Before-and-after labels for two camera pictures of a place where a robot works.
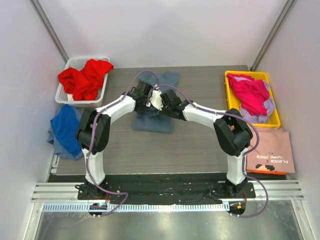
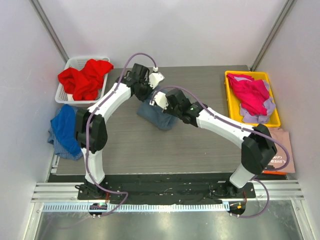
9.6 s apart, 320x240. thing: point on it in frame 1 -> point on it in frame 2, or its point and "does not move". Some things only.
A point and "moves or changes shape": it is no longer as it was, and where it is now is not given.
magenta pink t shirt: [252, 92] does not move
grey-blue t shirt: [153, 119] moves or changes shape
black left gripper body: [145, 103] -> [144, 91]
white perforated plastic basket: [78, 63] does not move
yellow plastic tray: [234, 105] does not move
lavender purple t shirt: [269, 105] does not move
